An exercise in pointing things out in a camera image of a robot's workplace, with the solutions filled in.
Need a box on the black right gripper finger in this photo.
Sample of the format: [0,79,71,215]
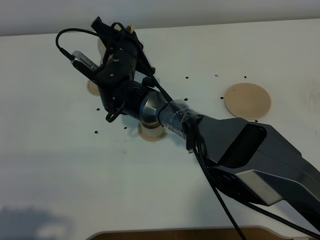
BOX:
[91,16,117,47]
[130,31,156,75]

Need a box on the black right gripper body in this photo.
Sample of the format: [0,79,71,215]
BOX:
[94,44,171,126]

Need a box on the beige teapot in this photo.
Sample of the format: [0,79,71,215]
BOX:
[97,24,136,65]

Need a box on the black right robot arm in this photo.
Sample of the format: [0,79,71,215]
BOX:
[91,18,320,229]

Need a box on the beige teapot coaster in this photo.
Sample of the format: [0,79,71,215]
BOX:
[224,83,272,121]

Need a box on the beige far saucer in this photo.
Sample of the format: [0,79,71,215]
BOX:
[86,80,100,96]

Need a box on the beige saucer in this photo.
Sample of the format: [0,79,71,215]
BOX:
[86,80,100,96]
[137,122,167,143]

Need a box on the beige near teacup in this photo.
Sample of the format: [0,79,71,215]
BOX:
[141,122,160,129]

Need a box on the beige near saucer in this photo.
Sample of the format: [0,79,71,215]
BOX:
[137,122,167,143]

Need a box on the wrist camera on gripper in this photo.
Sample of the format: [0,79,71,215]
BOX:
[71,50,99,83]

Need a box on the black camera cable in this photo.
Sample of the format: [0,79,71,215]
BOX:
[55,22,320,240]

